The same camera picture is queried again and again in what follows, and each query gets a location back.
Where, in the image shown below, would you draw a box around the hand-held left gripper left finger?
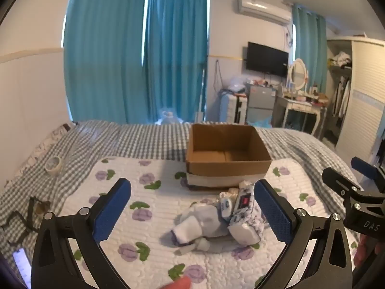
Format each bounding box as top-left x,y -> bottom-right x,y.
32,177 -> 132,289

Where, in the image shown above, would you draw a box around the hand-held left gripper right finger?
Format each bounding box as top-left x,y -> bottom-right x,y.
253,179 -> 353,289

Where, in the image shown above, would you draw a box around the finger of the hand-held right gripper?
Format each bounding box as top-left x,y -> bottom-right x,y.
321,167 -> 362,201
351,157 -> 385,184

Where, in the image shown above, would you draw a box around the floral printed soft pack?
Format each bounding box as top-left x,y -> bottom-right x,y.
250,210 -> 267,241

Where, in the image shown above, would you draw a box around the dark printed tissue pack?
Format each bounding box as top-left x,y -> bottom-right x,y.
231,183 -> 257,226

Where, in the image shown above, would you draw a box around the white tissue pack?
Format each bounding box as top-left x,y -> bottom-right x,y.
229,221 -> 261,244

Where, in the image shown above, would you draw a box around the small blue label packet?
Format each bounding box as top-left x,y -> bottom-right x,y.
219,192 -> 237,220

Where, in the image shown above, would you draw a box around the brown cardboard box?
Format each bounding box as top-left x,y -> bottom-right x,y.
186,123 -> 273,191

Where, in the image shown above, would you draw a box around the grey plush toy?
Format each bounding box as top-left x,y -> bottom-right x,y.
177,205 -> 233,242

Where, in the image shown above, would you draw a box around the white sock with purple trim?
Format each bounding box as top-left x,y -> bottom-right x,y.
171,218 -> 200,246

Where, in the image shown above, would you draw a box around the person's right hand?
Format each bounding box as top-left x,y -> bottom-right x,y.
354,234 -> 377,269

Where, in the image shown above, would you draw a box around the person's left hand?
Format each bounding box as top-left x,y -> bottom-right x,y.
161,276 -> 192,289

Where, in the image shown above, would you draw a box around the floral quilted mat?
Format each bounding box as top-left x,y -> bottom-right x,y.
57,157 -> 361,289

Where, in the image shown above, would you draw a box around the white slatted wardrobe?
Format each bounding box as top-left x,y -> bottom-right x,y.
326,36 -> 385,187

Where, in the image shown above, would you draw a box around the hanging clothes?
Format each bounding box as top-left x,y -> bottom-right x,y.
332,77 -> 352,127

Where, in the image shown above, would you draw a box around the clear tape roll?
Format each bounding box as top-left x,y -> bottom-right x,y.
45,156 -> 62,175

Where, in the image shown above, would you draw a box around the white dressing table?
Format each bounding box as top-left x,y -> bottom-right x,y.
272,92 -> 328,136

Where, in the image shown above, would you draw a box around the blue plastic bag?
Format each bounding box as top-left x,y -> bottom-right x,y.
247,117 -> 273,128

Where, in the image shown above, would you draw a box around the grey mini fridge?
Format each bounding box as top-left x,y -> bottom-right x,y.
246,84 -> 277,125

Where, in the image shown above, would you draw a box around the folded clothes pile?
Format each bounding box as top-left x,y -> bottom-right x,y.
328,51 -> 352,67

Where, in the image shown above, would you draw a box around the white suitcase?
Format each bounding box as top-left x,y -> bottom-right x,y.
220,92 -> 249,124

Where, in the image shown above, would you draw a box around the white oval vanity mirror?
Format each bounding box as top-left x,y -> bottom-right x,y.
288,59 -> 310,92

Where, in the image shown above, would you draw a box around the light teal curtain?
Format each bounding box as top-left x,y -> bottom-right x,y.
292,4 -> 328,94

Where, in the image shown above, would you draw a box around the clear plastic bags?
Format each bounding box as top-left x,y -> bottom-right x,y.
227,77 -> 250,94

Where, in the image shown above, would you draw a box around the wide teal curtain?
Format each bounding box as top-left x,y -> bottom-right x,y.
63,0 -> 150,125

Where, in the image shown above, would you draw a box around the narrow teal curtain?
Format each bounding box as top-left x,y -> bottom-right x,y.
144,0 -> 209,124

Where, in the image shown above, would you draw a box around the white air conditioner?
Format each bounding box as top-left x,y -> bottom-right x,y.
235,0 -> 292,26

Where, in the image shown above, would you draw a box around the black strap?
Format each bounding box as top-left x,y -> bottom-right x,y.
0,197 -> 45,247

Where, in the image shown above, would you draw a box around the black wall television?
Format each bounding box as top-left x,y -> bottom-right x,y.
246,42 -> 289,78

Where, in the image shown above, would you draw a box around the black wall cable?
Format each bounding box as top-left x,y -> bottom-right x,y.
214,59 -> 223,92

